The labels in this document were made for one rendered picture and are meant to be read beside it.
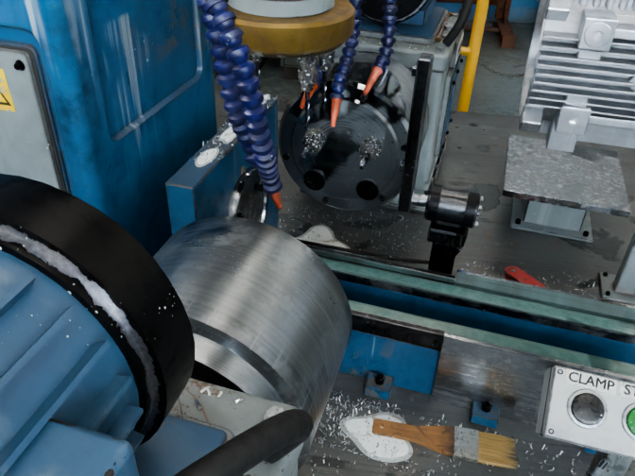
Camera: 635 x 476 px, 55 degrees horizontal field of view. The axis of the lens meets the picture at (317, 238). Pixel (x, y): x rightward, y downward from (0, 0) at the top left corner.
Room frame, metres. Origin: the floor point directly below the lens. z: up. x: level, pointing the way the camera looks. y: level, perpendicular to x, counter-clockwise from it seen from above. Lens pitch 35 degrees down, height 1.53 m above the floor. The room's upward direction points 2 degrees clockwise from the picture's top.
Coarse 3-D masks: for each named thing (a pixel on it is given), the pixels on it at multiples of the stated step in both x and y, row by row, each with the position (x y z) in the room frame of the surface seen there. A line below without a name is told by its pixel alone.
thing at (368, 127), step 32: (352, 64) 1.04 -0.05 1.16; (320, 96) 0.97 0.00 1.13; (352, 96) 0.95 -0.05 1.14; (384, 96) 0.94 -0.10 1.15; (288, 128) 0.98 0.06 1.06; (320, 128) 0.96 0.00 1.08; (352, 128) 0.95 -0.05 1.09; (384, 128) 0.93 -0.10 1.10; (288, 160) 0.98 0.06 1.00; (320, 160) 0.96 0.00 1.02; (352, 160) 0.94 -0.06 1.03; (384, 160) 0.93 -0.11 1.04; (320, 192) 0.96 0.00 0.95; (352, 192) 0.94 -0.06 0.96; (384, 192) 0.93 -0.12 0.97
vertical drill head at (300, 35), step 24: (240, 0) 0.71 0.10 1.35; (264, 0) 0.70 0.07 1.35; (288, 0) 0.70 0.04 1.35; (312, 0) 0.71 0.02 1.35; (336, 0) 0.79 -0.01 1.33; (240, 24) 0.68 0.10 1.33; (264, 24) 0.68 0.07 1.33; (288, 24) 0.68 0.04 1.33; (312, 24) 0.68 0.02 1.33; (336, 24) 0.70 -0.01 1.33; (264, 48) 0.67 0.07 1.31; (288, 48) 0.67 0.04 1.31; (312, 48) 0.68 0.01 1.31; (336, 48) 0.72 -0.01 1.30; (312, 72) 0.70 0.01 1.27
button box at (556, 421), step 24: (552, 384) 0.41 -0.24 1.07; (576, 384) 0.40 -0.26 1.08; (600, 384) 0.40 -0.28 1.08; (624, 384) 0.40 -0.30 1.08; (552, 408) 0.39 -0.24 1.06; (624, 408) 0.38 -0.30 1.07; (552, 432) 0.37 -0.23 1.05; (576, 432) 0.37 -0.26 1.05; (600, 432) 0.37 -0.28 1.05; (624, 432) 0.37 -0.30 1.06; (624, 456) 0.35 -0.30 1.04
